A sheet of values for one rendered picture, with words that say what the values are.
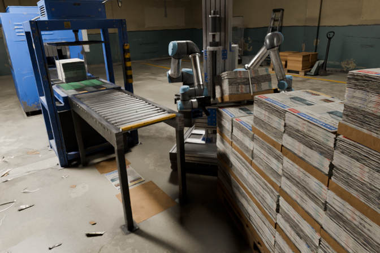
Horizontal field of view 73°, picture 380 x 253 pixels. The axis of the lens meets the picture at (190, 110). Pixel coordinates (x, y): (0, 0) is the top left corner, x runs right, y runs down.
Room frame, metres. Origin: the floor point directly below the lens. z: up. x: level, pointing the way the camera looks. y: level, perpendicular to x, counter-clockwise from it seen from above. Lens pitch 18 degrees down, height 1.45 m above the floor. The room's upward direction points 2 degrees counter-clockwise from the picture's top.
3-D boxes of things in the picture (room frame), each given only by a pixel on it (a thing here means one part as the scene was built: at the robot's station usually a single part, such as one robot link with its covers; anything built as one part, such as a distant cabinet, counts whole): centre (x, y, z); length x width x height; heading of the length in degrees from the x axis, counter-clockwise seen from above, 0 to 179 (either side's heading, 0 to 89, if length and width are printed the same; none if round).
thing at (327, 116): (1.04, -0.65, 1.06); 0.37 x 0.28 x 0.01; 106
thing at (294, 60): (7.82, -3.18, 0.28); 1.20 x 0.83 x 0.57; 36
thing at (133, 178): (2.29, 0.70, 0.00); 0.37 x 0.29 x 0.01; 36
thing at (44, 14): (3.09, 1.26, 1.65); 0.60 x 0.45 x 0.20; 126
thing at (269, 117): (1.33, -0.58, 0.95); 0.38 x 0.29 x 0.23; 106
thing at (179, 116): (2.41, 0.46, 0.74); 1.34 x 0.05 x 0.12; 36
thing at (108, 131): (2.11, 0.87, 0.74); 1.34 x 0.05 x 0.12; 36
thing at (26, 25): (3.09, 1.26, 1.50); 0.94 x 0.68 x 0.10; 126
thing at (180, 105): (1.98, 0.04, 0.85); 0.11 x 0.08 x 0.09; 106
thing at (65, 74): (3.55, 1.60, 0.93); 0.38 x 0.30 x 0.26; 36
